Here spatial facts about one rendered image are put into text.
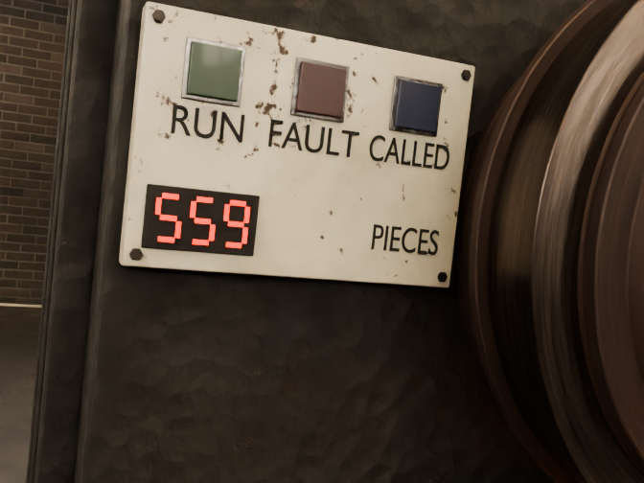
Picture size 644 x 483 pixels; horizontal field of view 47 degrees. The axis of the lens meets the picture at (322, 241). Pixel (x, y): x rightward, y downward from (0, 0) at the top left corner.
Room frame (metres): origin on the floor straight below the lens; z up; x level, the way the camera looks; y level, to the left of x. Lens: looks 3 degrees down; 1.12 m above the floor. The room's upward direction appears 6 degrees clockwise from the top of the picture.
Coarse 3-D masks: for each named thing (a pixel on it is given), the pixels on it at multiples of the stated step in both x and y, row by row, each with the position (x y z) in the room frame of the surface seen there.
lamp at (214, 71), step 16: (192, 48) 0.51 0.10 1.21; (208, 48) 0.51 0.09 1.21; (224, 48) 0.51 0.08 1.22; (192, 64) 0.51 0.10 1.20; (208, 64) 0.51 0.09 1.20; (224, 64) 0.52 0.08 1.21; (240, 64) 0.52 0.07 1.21; (192, 80) 0.51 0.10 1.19; (208, 80) 0.51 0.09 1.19; (224, 80) 0.52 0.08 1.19; (208, 96) 0.51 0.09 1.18; (224, 96) 0.52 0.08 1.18
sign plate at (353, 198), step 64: (256, 64) 0.53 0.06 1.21; (384, 64) 0.57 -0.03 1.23; (448, 64) 0.59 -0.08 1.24; (192, 128) 0.51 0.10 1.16; (256, 128) 0.53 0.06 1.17; (320, 128) 0.55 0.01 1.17; (384, 128) 0.57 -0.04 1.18; (448, 128) 0.59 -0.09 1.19; (128, 192) 0.50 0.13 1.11; (192, 192) 0.51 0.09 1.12; (256, 192) 0.53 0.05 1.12; (320, 192) 0.55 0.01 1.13; (384, 192) 0.57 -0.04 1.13; (448, 192) 0.59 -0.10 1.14; (128, 256) 0.50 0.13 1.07; (192, 256) 0.52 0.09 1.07; (256, 256) 0.53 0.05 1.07; (320, 256) 0.55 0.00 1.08; (384, 256) 0.57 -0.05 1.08; (448, 256) 0.59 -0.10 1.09
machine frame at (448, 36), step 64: (128, 0) 0.52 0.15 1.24; (192, 0) 0.53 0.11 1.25; (256, 0) 0.55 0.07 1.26; (320, 0) 0.57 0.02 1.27; (384, 0) 0.58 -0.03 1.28; (448, 0) 0.61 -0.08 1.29; (512, 0) 0.63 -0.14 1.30; (576, 0) 0.65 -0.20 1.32; (64, 64) 0.98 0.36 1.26; (128, 64) 0.52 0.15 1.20; (512, 64) 0.63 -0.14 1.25; (64, 128) 0.77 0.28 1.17; (128, 128) 0.52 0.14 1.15; (64, 192) 0.58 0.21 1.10; (64, 256) 0.58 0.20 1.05; (64, 320) 0.58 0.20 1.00; (128, 320) 0.52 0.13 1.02; (192, 320) 0.54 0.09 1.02; (256, 320) 0.56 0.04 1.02; (320, 320) 0.58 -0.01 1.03; (384, 320) 0.60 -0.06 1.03; (448, 320) 0.62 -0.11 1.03; (64, 384) 0.59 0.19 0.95; (128, 384) 0.52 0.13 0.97; (192, 384) 0.54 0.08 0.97; (256, 384) 0.56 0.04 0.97; (320, 384) 0.58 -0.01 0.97; (384, 384) 0.60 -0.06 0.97; (448, 384) 0.62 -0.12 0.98; (64, 448) 0.59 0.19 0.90; (128, 448) 0.53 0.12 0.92; (192, 448) 0.54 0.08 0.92; (256, 448) 0.56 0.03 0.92; (320, 448) 0.58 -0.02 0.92; (384, 448) 0.60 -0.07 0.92; (448, 448) 0.62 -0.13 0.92; (512, 448) 0.65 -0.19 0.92
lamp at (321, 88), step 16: (304, 64) 0.54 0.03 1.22; (320, 64) 0.54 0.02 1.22; (304, 80) 0.54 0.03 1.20; (320, 80) 0.54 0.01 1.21; (336, 80) 0.55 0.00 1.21; (304, 96) 0.54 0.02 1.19; (320, 96) 0.54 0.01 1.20; (336, 96) 0.55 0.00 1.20; (320, 112) 0.54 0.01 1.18; (336, 112) 0.55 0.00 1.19
